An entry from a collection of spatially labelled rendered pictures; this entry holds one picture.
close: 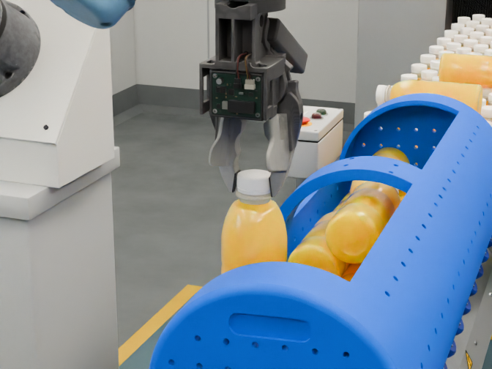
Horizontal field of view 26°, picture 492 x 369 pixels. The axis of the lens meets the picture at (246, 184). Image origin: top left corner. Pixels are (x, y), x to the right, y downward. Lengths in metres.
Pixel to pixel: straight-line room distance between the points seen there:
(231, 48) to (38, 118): 0.80
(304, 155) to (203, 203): 2.95
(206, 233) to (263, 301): 3.61
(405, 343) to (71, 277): 0.95
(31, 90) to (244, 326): 0.86
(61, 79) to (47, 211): 0.22
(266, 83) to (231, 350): 0.27
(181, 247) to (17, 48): 2.77
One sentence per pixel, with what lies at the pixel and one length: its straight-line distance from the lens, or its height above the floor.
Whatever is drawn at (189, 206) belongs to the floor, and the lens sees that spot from 5.00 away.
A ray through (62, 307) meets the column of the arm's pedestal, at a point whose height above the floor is 0.86.
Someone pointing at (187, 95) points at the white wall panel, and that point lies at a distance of 6.68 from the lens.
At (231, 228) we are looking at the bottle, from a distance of 1.13.
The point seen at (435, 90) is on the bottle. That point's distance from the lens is 2.18.
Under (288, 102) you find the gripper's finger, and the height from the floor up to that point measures 1.39.
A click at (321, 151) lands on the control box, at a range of 2.13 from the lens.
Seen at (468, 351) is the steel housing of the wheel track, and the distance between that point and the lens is 1.71.
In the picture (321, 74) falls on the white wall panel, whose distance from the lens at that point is 6.35.
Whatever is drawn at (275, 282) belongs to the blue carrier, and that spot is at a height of 1.23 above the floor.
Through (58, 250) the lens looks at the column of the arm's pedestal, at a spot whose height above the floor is 0.97.
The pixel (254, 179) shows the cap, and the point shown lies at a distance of 1.12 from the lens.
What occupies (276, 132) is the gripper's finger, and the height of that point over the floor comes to 1.36.
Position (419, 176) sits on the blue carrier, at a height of 1.22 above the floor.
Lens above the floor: 1.65
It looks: 18 degrees down
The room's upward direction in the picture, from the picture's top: straight up
